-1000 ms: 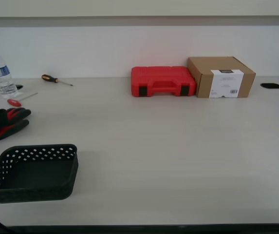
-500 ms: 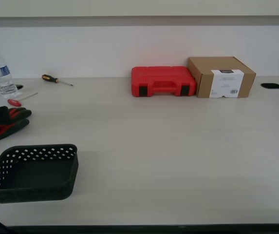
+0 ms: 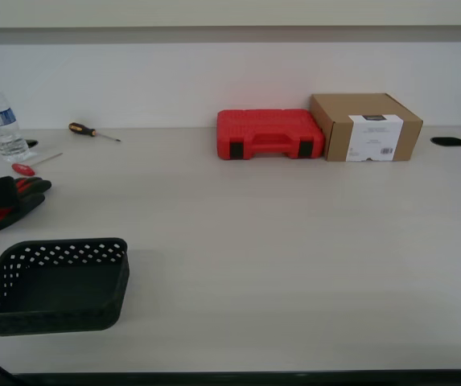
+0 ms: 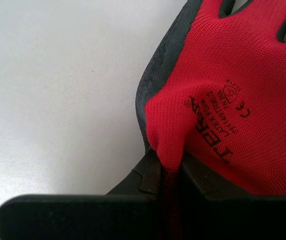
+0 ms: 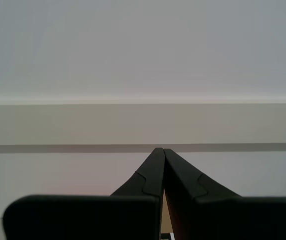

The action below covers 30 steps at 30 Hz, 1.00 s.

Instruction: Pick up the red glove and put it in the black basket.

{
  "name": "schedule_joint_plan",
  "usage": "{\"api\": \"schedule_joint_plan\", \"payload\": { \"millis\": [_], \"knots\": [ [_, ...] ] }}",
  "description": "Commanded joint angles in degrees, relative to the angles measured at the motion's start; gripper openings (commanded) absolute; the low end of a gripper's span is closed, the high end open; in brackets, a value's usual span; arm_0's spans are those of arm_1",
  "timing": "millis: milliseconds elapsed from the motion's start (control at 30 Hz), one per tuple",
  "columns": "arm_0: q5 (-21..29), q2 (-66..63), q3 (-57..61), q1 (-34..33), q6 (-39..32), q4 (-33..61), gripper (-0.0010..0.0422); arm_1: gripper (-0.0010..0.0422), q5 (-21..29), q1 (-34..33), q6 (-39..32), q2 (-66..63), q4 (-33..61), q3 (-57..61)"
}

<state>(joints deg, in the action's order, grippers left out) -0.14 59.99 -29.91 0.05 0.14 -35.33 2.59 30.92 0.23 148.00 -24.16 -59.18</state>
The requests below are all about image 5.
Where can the brown cardboard box white label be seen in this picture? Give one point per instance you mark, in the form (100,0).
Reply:
(167,220)

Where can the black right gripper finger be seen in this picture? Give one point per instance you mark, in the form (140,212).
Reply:
(220,217)
(83,217)

